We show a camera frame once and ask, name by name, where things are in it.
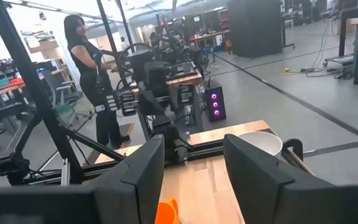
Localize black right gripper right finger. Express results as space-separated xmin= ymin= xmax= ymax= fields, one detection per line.
xmin=223 ymin=134 xmax=358 ymax=224

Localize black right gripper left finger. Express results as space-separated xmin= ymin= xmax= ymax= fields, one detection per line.
xmin=0 ymin=134 xmax=166 ymax=224

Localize orange plastic mug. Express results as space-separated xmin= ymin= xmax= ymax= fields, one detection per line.
xmin=154 ymin=196 xmax=180 ymax=224

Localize white ribbed bowl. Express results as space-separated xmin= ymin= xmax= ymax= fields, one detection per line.
xmin=237 ymin=131 xmax=283 ymax=159

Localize computer tower pink lights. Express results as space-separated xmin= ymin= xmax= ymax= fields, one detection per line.
xmin=204 ymin=81 xmax=227 ymax=123

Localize wooden background workbench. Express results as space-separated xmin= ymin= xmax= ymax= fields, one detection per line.
xmin=129 ymin=70 xmax=203 ymax=91

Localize grey office chair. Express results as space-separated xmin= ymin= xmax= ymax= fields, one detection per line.
xmin=44 ymin=70 xmax=91 ymax=125

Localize person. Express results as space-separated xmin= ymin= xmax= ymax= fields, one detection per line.
xmin=63 ymin=14 xmax=131 ymax=149

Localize tall black cabinet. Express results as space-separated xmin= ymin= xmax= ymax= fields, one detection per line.
xmin=227 ymin=0 xmax=284 ymax=59

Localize black-legged wooden desk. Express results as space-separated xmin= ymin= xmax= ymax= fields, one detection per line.
xmin=323 ymin=1 xmax=358 ymax=68

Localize black hook bracket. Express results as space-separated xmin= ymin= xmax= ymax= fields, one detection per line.
xmin=280 ymin=138 xmax=305 ymax=162

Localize small black table camera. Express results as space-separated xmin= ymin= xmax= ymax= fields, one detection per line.
xmin=0 ymin=152 xmax=31 ymax=185

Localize black floor cable bundle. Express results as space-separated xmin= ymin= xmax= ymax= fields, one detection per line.
xmin=300 ymin=18 xmax=354 ymax=80

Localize black aluminium table frame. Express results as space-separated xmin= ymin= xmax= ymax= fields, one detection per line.
xmin=0 ymin=0 xmax=316 ymax=187

